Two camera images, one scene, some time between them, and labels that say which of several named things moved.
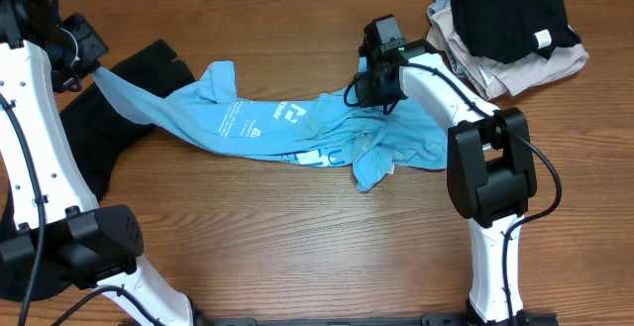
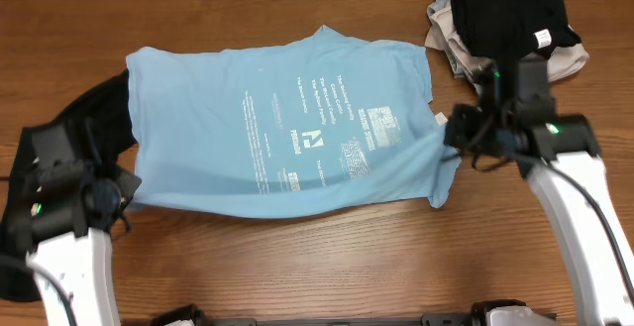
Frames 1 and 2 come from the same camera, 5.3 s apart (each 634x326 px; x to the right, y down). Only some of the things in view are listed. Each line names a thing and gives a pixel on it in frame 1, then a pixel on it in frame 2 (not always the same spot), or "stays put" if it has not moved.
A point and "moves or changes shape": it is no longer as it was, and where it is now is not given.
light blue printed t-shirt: [322, 127] moves or changes shape
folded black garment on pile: [500, 22] stays put
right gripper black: [369, 97] → [461, 140]
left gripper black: [82, 69] → [106, 113]
